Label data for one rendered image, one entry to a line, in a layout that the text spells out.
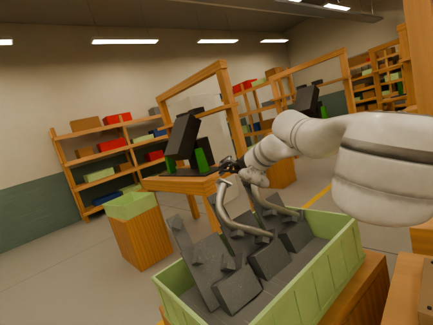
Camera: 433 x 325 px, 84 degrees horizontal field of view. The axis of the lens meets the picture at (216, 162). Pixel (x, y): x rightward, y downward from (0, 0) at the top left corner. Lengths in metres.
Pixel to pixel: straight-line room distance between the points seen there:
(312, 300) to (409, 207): 0.57
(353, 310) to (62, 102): 6.72
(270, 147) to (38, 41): 7.00
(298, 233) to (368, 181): 0.79
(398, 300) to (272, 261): 0.35
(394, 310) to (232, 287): 0.41
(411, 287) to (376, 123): 0.67
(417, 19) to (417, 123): 1.27
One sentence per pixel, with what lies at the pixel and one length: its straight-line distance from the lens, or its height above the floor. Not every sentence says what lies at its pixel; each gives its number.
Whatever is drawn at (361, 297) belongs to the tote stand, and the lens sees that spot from 0.97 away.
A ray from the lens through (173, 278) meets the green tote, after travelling 0.95.
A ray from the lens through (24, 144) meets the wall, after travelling 6.73.
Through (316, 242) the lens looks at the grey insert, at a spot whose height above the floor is 0.85.
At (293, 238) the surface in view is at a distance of 1.01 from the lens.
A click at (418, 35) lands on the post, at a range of 1.51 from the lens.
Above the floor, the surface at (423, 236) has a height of 0.87.
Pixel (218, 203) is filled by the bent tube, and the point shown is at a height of 1.12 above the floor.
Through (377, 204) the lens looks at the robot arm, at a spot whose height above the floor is 1.29.
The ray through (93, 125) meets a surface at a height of 2.08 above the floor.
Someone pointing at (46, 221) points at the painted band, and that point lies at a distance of 6.78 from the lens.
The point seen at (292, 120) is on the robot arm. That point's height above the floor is 1.36.
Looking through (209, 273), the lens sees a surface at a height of 0.94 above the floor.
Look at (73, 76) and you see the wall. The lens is 7.17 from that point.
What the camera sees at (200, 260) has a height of 1.01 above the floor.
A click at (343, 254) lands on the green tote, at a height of 0.89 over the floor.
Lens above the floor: 1.40
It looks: 9 degrees down
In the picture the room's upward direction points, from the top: 16 degrees counter-clockwise
